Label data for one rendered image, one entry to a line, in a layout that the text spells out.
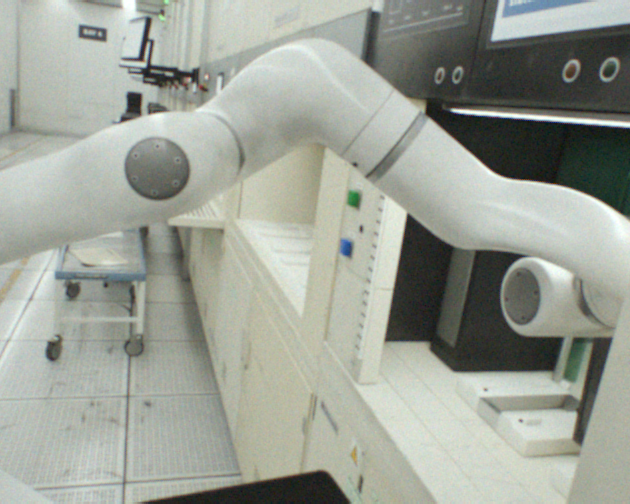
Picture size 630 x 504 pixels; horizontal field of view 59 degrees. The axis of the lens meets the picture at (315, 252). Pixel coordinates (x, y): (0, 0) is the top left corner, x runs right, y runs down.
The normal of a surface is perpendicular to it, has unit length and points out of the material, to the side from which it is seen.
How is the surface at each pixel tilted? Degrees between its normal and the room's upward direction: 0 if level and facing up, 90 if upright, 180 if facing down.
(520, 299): 90
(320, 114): 111
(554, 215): 47
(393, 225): 90
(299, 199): 90
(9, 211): 86
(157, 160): 82
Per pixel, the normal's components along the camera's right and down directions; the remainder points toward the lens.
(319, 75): -0.03, -0.01
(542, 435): 0.14, -0.96
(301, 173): 0.29, 0.27
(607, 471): -0.95, -0.05
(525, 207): -0.37, -0.60
